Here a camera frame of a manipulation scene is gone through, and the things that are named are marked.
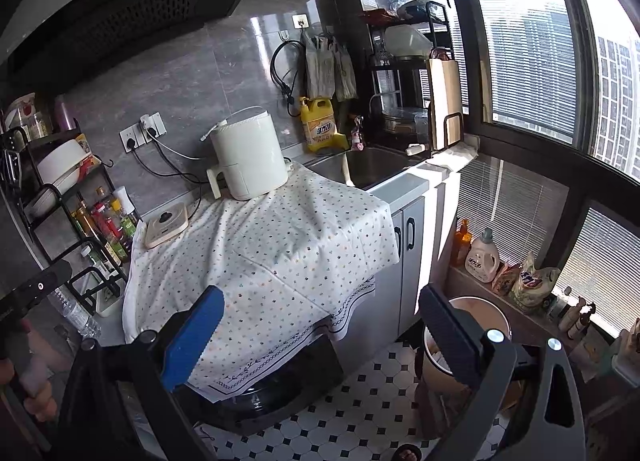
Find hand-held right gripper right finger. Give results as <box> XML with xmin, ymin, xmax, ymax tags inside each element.
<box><xmin>419</xmin><ymin>283</ymin><xmax>586</xmax><ymax>461</ymax></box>

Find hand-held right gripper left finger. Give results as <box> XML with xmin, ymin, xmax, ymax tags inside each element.
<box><xmin>60</xmin><ymin>285</ymin><xmax>226</xmax><ymax>461</ymax></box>

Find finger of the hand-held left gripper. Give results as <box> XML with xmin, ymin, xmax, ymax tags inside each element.
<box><xmin>0</xmin><ymin>258</ymin><xmax>73</xmax><ymax>322</ymax></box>

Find white trash bin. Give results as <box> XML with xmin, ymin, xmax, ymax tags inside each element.
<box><xmin>415</xmin><ymin>295</ymin><xmax>512</xmax><ymax>439</ymax></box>

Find person's left hand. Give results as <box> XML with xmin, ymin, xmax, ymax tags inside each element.
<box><xmin>0</xmin><ymin>321</ymin><xmax>58</xmax><ymax>424</ymax></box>

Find clear plastic water bottle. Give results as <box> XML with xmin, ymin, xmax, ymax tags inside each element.
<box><xmin>50</xmin><ymin>286</ymin><xmax>103</xmax><ymax>339</ymax></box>

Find small snack pouch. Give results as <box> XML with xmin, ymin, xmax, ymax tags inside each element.
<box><xmin>492</xmin><ymin>261</ymin><xmax>521</xmax><ymax>294</ymax></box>

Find white laundry detergent bottle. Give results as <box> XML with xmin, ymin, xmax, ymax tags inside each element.
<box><xmin>465</xmin><ymin>228</ymin><xmax>501</xmax><ymax>283</ymax></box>

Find row of condiment bottles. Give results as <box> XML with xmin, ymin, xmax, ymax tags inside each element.
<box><xmin>70</xmin><ymin>185</ymin><xmax>141</xmax><ymax>267</ymax></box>

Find grey base cabinet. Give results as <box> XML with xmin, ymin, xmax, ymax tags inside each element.
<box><xmin>340</xmin><ymin>174</ymin><xmax>461</xmax><ymax>347</ymax></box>

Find black appliance under cloth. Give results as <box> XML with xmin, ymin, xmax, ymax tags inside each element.
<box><xmin>200</xmin><ymin>326</ymin><xmax>346</xmax><ymax>434</ymax></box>

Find orange bottle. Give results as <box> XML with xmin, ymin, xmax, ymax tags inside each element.
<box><xmin>452</xmin><ymin>218</ymin><xmax>473</xmax><ymax>267</ymax></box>

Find black spice rack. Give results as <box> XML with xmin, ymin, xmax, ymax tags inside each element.
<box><xmin>0</xmin><ymin>126</ymin><xmax>131</xmax><ymax>317</ymax></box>

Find detergent refill pouch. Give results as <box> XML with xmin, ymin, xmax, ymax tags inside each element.
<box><xmin>510</xmin><ymin>251</ymin><xmax>562</xmax><ymax>314</ymax></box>

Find white bowl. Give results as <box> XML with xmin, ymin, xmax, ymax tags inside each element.
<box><xmin>36</xmin><ymin>138</ymin><xmax>88</xmax><ymax>187</ymax></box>

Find brown pump bottles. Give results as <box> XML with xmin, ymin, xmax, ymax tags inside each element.
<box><xmin>557</xmin><ymin>286</ymin><xmax>598</xmax><ymax>342</ymax></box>

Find floral tablecloth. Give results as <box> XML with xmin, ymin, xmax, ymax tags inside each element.
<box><xmin>122</xmin><ymin>161</ymin><xmax>401</xmax><ymax>404</ymax></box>

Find window blind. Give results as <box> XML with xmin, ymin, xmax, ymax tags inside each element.
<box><xmin>457</xmin><ymin>158</ymin><xmax>571</xmax><ymax>267</ymax></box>
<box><xmin>555</xmin><ymin>206</ymin><xmax>640</xmax><ymax>337</ymax></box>

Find pink bottle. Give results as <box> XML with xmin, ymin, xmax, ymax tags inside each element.
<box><xmin>54</xmin><ymin>96</ymin><xmax>76</xmax><ymax>132</ymax></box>

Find steel sink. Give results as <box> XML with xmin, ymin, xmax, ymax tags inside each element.
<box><xmin>306</xmin><ymin>146</ymin><xmax>431</xmax><ymax>191</ymax></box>

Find white air fryer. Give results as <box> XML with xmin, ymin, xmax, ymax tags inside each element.
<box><xmin>200</xmin><ymin>108</ymin><xmax>295</xmax><ymax>202</ymax></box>

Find wooden cutting board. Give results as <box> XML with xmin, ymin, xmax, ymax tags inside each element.
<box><xmin>425</xmin><ymin>57</ymin><xmax>463</xmax><ymax>149</ymax></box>

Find yellow detergent bottle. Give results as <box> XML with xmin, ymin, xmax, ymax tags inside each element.
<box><xmin>299</xmin><ymin>96</ymin><xmax>349</xmax><ymax>153</ymax></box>

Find chrome faucet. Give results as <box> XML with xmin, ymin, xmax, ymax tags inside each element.
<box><xmin>369</xmin><ymin>92</ymin><xmax>401</xmax><ymax>122</ymax></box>

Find black dish rack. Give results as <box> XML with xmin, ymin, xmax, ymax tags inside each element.
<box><xmin>367</xmin><ymin>0</ymin><xmax>473</xmax><ymax>152</ymax></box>

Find hanging plastic bags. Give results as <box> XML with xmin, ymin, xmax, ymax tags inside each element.
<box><xmin>304</xmin><ymin>31</ymin><xmax>358</xmax><ymax>103</ymax></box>

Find black range hood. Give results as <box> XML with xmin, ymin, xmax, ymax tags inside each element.
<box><xmin>0</xmin><ymin>0</ymin><xmax>271</xmax><ymax>97</ymax></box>

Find white pot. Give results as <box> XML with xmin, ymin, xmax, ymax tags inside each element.
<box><xmin>384</xmin><ymin>24</ymin><xmax>433</xmax><ymax>57</ymax></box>

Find black power cable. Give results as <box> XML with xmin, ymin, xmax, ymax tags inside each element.
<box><xmin>131</xmin><ymin>134</ymin><xmax>211</xmax><ymax>217</ymax></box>

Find wall power outlet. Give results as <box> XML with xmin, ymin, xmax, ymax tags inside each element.
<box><xmin>120</xmin><ymin>125</ymin><xmax>146</xmax><ymax>152</ymax></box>
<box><xmin>139</xmin><ymin>112</ymin><xmax>167</xmax><ymax>138</ymax></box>

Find white power cable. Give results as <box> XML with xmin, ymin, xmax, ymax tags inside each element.
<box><xmin>150</xmin><ymin>134</ymin><xmax>203</xmax><ymax>162</ymax></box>

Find hanging black cable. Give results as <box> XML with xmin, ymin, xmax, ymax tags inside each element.
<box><xmin>270</xmin><ymin>40</ymin><xmax>307</xmax><ymax>117</ymax></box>

